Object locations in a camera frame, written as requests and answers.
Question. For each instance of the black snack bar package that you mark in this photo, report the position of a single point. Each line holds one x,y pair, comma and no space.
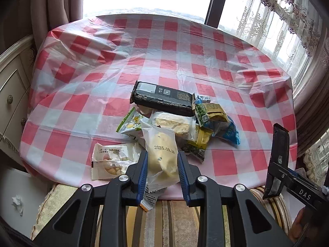
162,98

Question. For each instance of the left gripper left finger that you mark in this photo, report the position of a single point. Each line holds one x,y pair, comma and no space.
75,223

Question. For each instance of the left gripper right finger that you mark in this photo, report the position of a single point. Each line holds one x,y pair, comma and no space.
227,213

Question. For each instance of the blue clear snack packet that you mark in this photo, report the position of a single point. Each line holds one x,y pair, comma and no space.
225,130

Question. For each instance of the red white checkered tablecloth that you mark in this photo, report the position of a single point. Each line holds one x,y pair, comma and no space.
90,73

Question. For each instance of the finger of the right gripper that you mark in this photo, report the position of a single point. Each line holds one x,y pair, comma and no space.
278,156

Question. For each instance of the clear packet with pale cake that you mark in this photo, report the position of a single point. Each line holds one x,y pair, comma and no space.
183,127

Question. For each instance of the small blue white candy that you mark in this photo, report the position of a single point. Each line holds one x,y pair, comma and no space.
201,99

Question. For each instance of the white macadamia nut packet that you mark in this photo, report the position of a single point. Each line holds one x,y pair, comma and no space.
113,160

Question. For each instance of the white lace curtain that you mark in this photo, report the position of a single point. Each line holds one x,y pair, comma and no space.
287,31

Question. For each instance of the green white snack packet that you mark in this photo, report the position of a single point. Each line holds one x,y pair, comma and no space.
131,125

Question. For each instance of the white pastry packet with date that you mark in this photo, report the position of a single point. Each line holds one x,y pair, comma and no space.
162,157

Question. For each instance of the person's right hand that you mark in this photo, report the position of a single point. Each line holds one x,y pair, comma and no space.
299,223

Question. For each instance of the white bin with tissue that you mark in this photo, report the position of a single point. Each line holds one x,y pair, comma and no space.
21,196

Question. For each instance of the cream cabinet with drawers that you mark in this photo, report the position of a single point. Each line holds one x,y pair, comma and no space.
17,65

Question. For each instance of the striped upholstered seat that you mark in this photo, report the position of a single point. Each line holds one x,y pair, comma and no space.
170,223

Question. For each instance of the pink curtain left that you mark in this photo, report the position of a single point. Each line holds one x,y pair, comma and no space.
49,14

